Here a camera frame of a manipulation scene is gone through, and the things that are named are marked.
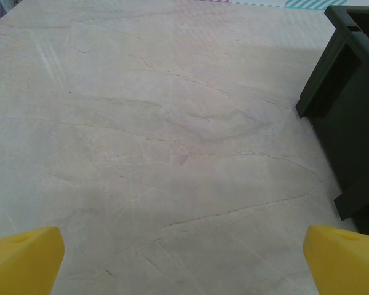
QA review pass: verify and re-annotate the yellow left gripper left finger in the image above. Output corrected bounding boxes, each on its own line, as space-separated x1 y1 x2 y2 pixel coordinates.
0 226 65 295

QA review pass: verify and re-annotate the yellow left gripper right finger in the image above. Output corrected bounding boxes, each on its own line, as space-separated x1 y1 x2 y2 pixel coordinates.
303 224 369 295

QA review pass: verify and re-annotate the black plastic container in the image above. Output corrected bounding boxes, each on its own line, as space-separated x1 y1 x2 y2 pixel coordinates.
295 5 369 239

